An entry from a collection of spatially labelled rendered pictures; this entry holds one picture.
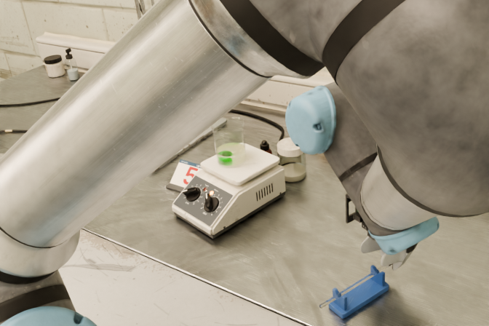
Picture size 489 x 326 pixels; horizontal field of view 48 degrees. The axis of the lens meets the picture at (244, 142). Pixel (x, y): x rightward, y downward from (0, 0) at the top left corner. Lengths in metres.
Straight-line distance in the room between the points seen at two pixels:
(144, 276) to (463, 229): 0.57
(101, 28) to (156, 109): 1.62
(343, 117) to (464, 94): 0.41
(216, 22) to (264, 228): 0.77
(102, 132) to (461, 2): 0.23
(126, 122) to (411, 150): 0.18
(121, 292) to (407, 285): 0.47
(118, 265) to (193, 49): 0.74
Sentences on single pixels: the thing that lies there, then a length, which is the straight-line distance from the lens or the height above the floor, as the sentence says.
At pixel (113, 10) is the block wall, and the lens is 1.89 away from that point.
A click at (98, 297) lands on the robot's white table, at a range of 0.98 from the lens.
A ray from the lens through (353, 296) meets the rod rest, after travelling 0.90.
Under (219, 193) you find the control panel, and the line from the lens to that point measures 1.06.
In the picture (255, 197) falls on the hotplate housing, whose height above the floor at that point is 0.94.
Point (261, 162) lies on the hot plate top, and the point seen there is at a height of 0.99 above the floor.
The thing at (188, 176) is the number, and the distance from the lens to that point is 1.21.
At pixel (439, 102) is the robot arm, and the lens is 0.26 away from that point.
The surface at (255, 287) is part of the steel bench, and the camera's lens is 0.93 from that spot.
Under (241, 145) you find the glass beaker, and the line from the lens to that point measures 1.07.
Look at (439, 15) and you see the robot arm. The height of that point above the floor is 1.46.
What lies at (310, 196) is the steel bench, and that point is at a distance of 1.14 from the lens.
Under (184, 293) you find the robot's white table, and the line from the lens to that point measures 0.94.
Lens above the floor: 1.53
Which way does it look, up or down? 27 degrees down
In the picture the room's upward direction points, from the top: 6 degrees counter-clockwise
